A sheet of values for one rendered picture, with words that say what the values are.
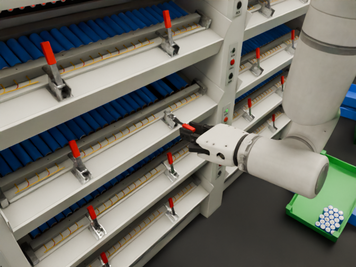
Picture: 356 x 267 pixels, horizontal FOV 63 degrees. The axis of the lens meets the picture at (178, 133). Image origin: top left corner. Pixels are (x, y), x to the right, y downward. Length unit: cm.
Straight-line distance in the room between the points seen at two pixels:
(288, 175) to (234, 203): 76
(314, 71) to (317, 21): 6
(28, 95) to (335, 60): 46
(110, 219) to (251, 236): 61
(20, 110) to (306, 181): 49
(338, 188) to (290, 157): 82
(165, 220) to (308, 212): 60
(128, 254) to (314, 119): 69
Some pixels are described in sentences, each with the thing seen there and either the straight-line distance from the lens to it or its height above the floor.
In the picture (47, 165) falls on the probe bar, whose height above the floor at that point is 58.
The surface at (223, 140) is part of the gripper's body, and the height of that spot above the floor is 60.
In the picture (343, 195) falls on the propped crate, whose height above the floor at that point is 9.
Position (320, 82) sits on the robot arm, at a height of 80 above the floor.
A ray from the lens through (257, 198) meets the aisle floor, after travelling 135.
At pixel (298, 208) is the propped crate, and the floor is 2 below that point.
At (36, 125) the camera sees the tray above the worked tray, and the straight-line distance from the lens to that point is 52.
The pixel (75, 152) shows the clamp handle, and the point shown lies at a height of 61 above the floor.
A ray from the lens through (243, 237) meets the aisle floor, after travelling 121.
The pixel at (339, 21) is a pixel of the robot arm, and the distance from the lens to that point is 42.
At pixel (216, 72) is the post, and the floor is 63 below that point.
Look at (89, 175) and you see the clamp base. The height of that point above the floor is 55.
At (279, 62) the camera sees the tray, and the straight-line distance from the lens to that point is 121.
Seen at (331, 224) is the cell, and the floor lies 8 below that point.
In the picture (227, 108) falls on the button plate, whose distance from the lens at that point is 94.
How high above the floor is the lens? 98
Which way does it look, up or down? 36 degrees down
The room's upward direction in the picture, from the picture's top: straight up
